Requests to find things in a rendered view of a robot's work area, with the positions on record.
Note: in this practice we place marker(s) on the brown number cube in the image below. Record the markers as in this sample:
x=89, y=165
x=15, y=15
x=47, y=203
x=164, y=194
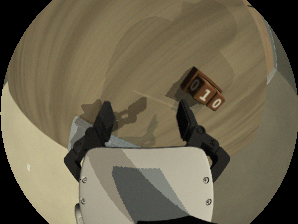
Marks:
x=201, y=90
x=216, y=101

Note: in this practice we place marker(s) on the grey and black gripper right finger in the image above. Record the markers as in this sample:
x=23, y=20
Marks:
x=195, y=135

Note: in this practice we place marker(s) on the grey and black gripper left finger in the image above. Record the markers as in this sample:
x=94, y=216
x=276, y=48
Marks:
x=94, y=136

